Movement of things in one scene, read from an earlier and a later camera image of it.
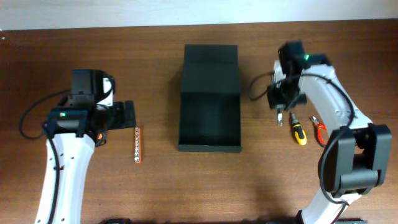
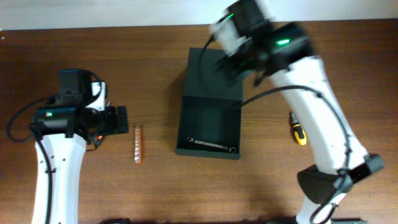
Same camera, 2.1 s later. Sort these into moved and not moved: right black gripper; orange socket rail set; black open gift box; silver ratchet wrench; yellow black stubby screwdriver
Moved: right black gripper; silver ratchet wrench
Not moved: orange socket rail set; yellow black stubby screwdriver; black open gift box
